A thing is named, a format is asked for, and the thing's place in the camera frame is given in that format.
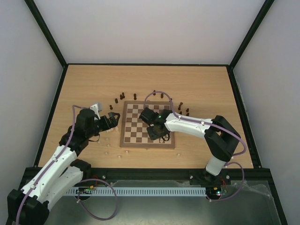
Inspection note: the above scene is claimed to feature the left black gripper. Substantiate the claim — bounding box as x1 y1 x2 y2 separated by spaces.
87 112 121 138

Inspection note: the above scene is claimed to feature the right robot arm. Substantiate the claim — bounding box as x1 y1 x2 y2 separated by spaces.
139 107 241 184

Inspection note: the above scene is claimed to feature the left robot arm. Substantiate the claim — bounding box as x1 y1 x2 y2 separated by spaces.
7 104 120 225

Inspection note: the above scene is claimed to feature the wooden chess board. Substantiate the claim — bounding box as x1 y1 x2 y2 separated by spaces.
120 101 175 149

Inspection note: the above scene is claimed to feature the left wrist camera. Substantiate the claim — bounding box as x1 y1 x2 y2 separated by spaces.
90 102 102 120

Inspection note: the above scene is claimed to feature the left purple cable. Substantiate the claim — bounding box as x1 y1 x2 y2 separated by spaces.
16 105 119 223

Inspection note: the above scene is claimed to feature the purple cable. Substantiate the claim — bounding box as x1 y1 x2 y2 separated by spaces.
16 105 119 223
144 90 247 203

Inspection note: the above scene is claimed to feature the light blue cable duct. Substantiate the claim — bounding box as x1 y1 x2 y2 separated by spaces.
65 187 206 197

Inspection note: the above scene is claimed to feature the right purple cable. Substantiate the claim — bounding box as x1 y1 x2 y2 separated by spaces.
144 90 247 203

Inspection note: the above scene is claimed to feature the black aluminium frame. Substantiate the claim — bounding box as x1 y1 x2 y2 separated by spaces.
20 0 287 225

